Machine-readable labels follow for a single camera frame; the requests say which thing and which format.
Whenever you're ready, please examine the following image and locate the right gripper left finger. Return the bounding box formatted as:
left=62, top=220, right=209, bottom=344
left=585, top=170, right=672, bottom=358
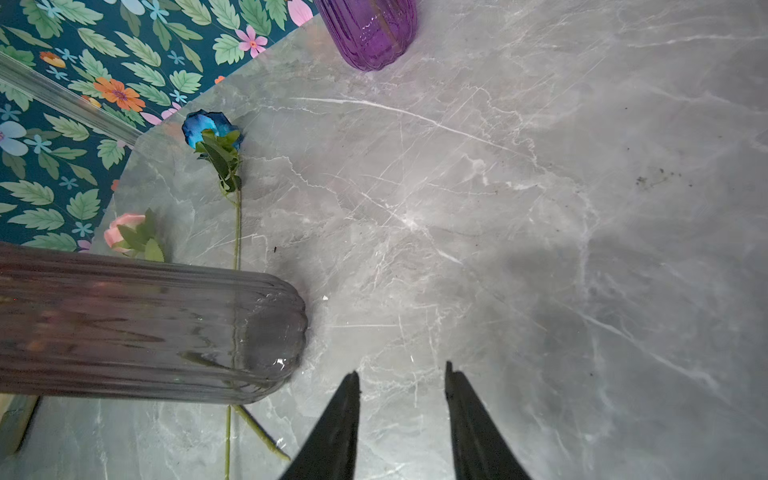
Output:
left=280, top=371, right=360, bottom=480

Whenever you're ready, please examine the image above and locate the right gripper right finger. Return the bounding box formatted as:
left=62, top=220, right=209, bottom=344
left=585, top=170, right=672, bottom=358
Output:
left=444, top=361, right=531, bottom=480

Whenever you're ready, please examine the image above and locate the dark maroon glass vase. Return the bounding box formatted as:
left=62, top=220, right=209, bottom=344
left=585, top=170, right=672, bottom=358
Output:
left=1, top=244, right=308, bottom=404

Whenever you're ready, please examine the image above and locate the pink small rose stem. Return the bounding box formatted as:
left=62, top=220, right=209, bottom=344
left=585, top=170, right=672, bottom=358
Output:
left=104, top=210, right=290, bottom=479

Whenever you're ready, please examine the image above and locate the blue rose flower stem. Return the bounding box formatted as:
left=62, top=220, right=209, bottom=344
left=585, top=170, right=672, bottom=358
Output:
left=182, top=110, right=232, bottom=480

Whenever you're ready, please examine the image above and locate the purple glass vase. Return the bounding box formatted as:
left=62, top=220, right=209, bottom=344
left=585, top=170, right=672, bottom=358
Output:
left=316, top=0, right=418, bottom=72

